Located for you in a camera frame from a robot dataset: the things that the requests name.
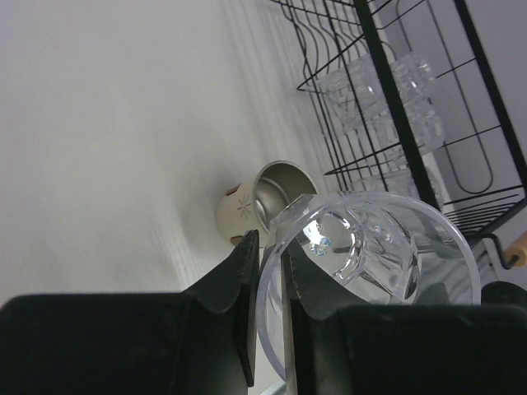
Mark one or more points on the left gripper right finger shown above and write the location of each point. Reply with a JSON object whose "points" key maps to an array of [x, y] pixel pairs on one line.
{"points": [[336, 344]]}

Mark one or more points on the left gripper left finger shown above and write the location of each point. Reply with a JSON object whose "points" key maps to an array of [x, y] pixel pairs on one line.
{"points": [[201, 340]]}

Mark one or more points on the steel cup cork base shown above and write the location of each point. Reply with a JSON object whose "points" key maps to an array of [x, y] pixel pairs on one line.
{"points": [[252, 204]]}

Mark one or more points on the black wire dish rack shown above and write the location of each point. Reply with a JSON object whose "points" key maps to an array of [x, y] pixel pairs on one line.
{"points": [[481, 166]]}

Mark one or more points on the clear plastic cup bottom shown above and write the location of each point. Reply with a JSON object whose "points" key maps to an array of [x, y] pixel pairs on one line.
{"points": [[382, 247]]}

